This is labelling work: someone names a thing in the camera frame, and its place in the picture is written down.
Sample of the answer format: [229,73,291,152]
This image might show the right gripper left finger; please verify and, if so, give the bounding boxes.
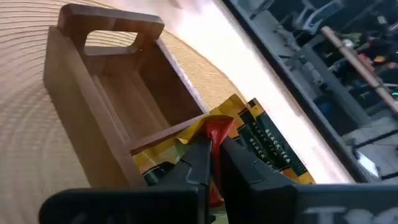
[160,136,214,189]

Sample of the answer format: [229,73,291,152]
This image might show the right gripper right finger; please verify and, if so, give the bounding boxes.
[219,138,297,192]

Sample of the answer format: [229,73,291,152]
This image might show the black tea packets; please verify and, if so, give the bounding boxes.
[247,98,315,185]

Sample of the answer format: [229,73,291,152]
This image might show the brown wooden tea box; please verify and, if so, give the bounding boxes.
[43,3,209,189]

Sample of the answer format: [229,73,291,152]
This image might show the light wooden bar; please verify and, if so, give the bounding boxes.
[320,26,398,113]

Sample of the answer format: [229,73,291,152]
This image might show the round woven beige placemat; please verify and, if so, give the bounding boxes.
[0,0,246,224]

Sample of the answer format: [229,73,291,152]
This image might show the black aluminium table frame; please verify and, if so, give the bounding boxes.
[221,0,377,184]

